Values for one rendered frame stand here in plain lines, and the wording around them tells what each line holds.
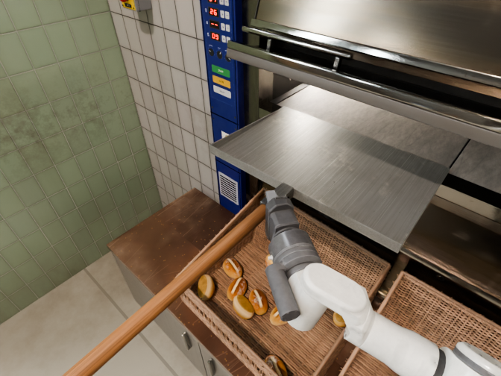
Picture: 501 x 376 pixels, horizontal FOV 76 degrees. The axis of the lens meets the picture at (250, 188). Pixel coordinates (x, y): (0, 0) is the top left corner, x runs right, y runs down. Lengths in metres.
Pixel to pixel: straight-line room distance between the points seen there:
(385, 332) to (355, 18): 0.67
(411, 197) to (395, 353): 0.40
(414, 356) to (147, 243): 1.18
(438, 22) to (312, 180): 0.42
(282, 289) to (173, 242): 0.99
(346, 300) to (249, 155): 0.51
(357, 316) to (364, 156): 0.52
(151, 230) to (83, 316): 0.76
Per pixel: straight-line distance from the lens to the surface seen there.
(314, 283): 0.55
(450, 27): 0.82
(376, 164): 0.94
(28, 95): 1.71
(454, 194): 0.95
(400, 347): 0.60
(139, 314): 0.60
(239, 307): 1.21
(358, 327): 0.57
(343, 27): 0.89
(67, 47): 1.72
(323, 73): 0.78
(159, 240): 1.52
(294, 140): 0.98
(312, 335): 1.25
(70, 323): 2.15
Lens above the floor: 1.72
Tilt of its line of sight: 42 degrees down
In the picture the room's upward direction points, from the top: 1 degrees counter-clockwise
